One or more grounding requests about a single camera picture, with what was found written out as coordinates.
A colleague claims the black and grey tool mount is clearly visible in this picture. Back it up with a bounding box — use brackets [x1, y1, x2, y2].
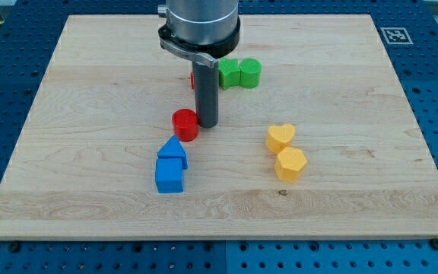
[158, 18, 240, 68]

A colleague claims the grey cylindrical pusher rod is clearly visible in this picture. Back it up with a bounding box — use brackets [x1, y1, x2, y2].
[192, 62, 219, 128]

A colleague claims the red cylinder block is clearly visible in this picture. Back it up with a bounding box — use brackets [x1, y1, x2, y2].
[172, 109, 198, 142]

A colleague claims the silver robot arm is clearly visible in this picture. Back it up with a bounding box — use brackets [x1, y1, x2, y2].
[157, 0, 241, 128]

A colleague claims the blue triangle block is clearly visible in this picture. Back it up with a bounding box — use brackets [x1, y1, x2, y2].
[157, 135, 188, 170]

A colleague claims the red block behind rod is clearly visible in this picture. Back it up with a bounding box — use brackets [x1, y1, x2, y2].
[189, 72, 195, 90]

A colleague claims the green star block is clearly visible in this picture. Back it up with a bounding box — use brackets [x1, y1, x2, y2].
[219, 58, 241, 90]

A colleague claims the green cylinder block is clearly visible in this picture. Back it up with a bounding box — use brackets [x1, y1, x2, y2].
[239, 58, 262, 88]

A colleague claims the yellow heart block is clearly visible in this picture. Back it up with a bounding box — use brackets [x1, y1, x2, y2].
[265, 123, 296, 154]

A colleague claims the blue cube block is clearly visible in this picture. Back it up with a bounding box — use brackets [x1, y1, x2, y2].
[155, 158, 183, 193]

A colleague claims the yellow hexagon block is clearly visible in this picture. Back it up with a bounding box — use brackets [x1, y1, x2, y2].
[274, 147, 308, 183]

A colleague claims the wooden board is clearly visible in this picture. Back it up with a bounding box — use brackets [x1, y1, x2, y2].
[0, 14, 438, 241]

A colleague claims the white fiducial marker tag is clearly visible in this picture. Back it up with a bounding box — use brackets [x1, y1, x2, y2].
[381, 27, 413, 45]

